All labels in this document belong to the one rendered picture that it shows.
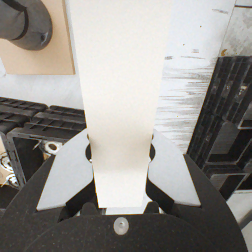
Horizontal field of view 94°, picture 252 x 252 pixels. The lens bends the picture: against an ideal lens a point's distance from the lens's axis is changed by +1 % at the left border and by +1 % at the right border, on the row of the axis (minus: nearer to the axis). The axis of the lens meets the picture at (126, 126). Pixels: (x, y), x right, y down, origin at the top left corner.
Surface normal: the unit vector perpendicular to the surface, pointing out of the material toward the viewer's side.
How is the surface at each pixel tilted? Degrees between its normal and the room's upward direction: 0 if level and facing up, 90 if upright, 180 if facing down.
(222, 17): 0
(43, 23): 73
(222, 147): 0
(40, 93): 0
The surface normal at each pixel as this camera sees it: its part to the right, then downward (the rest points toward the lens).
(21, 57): 0.05, 0.47
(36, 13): 0.96, 0.04
